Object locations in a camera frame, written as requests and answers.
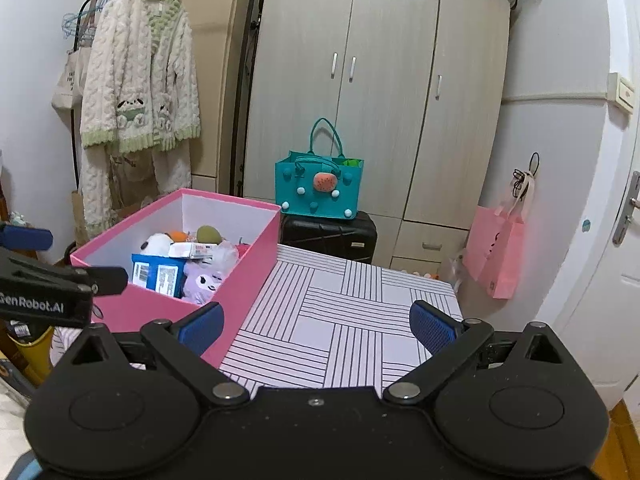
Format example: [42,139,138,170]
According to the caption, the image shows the pink shopping bag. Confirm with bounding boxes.
[462,170,526,301]

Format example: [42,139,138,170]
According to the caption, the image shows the black suitcase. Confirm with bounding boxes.
[280,210,378,266]

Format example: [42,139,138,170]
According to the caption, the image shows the clear plastic bag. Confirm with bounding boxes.
[440,255,469,292]

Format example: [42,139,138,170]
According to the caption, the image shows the beige wardrobe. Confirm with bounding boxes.
[160,0,262,197]

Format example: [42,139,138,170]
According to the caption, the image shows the grey wardrobe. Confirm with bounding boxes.
[242,0,514,282]

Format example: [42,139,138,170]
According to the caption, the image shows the cream fluffy pajama jacket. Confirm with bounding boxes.
[80,0,201,154]

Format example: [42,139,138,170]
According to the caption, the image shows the white door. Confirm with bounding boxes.
[531,0,640,407]

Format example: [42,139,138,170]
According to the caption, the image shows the cream fluffy pajama pants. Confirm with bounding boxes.
[80,144,194,242]

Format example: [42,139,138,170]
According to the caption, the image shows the wall light switch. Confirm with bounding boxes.
[607,72,639,111]

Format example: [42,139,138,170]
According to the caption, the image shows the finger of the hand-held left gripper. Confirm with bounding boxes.
[0,248,130,297]
[0,224,54,252]

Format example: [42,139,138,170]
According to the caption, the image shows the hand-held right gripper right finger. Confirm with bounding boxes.
[382,300,569,406]

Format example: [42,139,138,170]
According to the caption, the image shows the white brown cat plush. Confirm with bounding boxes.
[139,232,174,261]

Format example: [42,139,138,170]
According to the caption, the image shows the brown paper bag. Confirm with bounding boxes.
[70,189,92,249]

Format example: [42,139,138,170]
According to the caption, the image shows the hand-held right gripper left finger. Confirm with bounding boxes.
[65,301,251,406]

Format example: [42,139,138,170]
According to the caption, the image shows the teal felt handbag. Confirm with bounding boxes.
[274,117,365,220]

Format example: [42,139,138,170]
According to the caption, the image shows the pink cardboard box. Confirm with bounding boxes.
[70,188,282,372]

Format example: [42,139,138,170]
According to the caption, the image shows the white pink packet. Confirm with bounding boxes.
[168,241,221,261]

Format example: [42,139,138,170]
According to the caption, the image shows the yellow bag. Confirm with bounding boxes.
[5,322,56,387]

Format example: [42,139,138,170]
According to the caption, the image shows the black hair tie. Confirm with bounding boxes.
[512,152,541,199]

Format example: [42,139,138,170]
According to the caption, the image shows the striped tablecloth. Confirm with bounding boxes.
[50,244,464,392]

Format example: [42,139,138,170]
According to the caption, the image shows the metal door handle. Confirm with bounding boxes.
[612,171,640,247]

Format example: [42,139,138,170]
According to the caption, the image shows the purple rabbit plush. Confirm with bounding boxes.
[182,259,231,306]

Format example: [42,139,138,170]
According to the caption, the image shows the blue wire hangers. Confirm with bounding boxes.
[62,0,112,44]

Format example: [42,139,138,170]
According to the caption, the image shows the canvas tote bag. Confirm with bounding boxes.
[51,49,92,112]

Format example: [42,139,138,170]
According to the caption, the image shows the blue packet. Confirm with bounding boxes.
[131,253,186,299]

